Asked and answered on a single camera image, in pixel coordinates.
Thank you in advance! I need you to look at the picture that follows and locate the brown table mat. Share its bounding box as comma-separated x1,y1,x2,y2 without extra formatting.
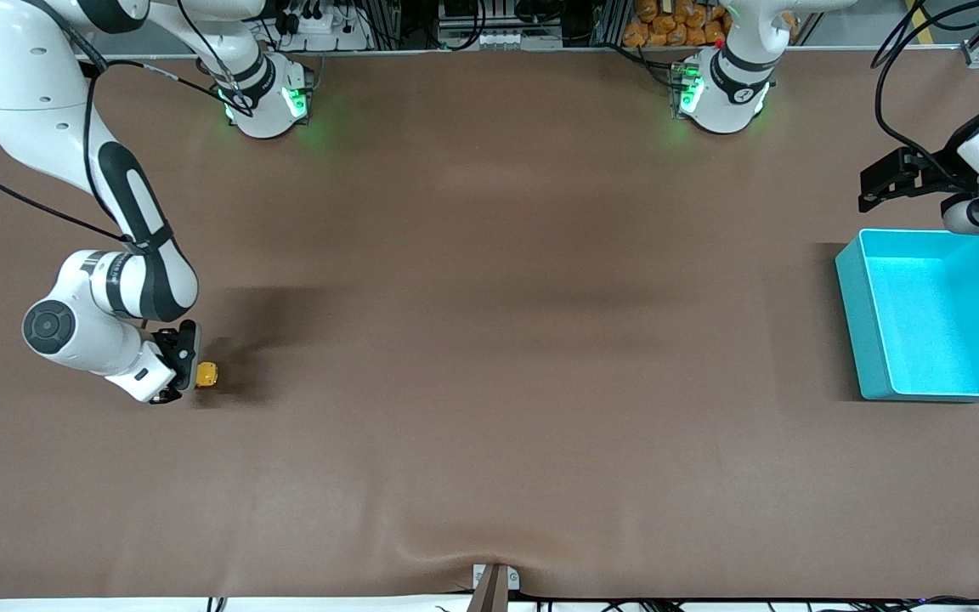
0,47,979,601

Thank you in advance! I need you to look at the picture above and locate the black electronics box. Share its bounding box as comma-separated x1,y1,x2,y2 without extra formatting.
441,0,567,26

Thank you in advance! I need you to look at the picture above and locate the white terminal block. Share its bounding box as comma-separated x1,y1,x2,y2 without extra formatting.
439,25,563,51

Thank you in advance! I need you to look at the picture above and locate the metal mat clamp bracket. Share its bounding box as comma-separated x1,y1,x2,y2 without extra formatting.
466,563,522,612

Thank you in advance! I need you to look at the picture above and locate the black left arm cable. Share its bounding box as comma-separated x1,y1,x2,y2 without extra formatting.
874,0,979,179

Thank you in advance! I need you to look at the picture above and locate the pile of orange toys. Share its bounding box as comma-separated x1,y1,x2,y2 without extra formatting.
623,0,799,48

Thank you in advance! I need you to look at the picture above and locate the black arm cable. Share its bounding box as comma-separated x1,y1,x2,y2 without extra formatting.
874,0,979,179
0,55,242,249

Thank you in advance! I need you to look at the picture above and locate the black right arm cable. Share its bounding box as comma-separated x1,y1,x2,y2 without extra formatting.
0,55,242,249

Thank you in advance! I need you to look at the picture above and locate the turquoise plastic bin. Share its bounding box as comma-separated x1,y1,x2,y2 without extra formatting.
835,228,979,402

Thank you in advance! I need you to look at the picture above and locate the white power strip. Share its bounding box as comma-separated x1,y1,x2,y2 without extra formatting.
273,0,374,52

